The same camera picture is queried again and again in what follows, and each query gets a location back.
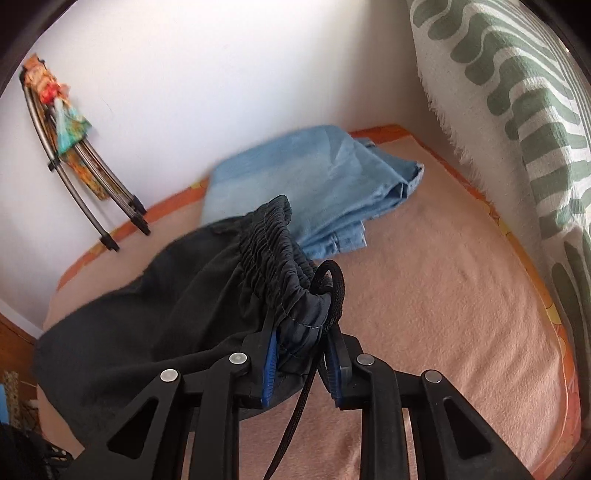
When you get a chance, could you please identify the colourful scarf on tripod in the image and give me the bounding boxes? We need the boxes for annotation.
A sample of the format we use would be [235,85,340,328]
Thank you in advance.
[22,54,107,201]

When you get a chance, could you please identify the folded light blue jeans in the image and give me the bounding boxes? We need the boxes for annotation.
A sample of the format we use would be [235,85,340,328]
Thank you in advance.
[200,125,425,260]

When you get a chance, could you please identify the silver folded tripod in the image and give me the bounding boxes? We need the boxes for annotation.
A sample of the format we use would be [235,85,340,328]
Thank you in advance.
[19,68,150,251]

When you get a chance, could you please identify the dark navy pants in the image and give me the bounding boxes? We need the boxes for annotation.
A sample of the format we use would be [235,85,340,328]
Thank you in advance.
[34,196,345,453]

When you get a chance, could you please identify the green patterned white pillow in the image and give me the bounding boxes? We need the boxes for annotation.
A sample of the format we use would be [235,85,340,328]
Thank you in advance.
[406,0,591,393]

